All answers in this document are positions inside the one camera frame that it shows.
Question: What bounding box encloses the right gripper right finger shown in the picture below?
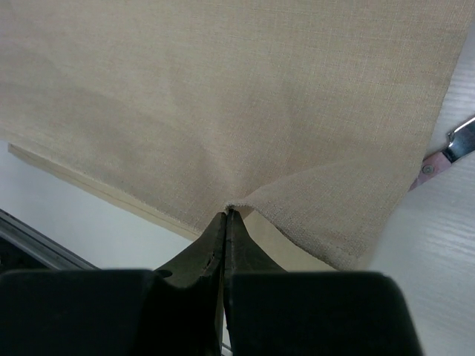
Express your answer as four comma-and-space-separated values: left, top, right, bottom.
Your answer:
224, 210, 423, 355

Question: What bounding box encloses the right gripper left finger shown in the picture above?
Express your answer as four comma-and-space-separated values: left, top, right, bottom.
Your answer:
1, 214, 226, 355

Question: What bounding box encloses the beige cloth napkin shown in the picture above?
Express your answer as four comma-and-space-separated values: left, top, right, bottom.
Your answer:
1, 1, 474, 270

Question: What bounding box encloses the aluminium front rail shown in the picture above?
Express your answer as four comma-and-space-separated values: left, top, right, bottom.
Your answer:
1, 210, 97, 273

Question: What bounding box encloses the pink handled knife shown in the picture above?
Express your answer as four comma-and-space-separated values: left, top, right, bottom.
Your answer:
409, 116, 474, 191

